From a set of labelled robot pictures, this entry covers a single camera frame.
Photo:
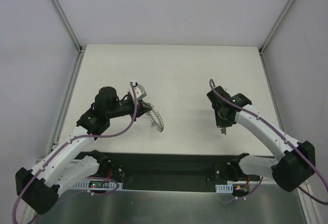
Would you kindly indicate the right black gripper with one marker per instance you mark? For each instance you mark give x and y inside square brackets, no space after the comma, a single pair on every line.
[223,122]

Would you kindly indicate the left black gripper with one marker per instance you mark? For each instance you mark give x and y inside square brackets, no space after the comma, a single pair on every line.
[140,108]

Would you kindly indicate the metal disc with keyrings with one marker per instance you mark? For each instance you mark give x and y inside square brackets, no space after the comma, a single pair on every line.
[155,118]

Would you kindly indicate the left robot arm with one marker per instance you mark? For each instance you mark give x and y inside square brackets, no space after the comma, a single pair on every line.
[41,186]

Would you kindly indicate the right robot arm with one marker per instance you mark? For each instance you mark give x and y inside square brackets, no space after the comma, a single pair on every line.
[292,161]

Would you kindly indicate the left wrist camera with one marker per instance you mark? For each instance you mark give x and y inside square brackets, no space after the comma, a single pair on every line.
[137,91]

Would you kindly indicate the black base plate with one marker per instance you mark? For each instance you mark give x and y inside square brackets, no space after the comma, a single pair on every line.
[171,172]

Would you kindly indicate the right cable duct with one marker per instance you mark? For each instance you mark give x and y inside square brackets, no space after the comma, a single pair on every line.
[224,189]

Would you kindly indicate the cable duct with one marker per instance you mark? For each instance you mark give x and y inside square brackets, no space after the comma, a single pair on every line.
[224,189]
[96,185]

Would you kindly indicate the left aluminium frame post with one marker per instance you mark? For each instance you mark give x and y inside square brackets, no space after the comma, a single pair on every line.
[66,25]

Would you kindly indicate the aluminium frame post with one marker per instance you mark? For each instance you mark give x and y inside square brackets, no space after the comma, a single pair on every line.
[276,26]
[66,25]

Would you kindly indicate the left cable duct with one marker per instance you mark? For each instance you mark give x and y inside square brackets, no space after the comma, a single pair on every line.
[96,185]

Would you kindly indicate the right aluminium frame post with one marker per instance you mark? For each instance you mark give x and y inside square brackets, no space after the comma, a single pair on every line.
[276,26]

